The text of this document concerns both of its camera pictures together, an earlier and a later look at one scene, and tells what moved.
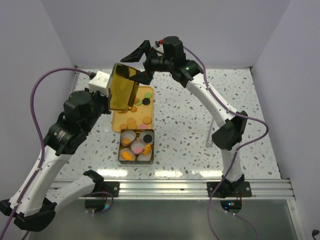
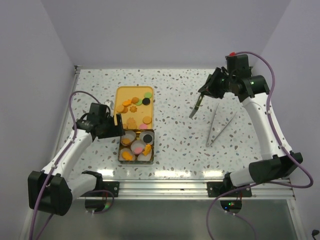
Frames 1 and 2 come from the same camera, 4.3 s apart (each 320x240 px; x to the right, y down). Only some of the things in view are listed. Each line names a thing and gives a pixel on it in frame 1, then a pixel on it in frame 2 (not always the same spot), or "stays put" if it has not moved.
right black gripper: [145, 77] to [210, 89]
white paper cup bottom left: [126, 154] stays put
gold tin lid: [123, 89] to [198, 104]
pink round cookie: [138, 150] stays put
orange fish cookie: [147, 148] stays put
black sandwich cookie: [147, 138] stays put
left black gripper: [105, 99] to [116, 130]
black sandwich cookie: [146, 101] stays put
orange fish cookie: [126, 155] stays put
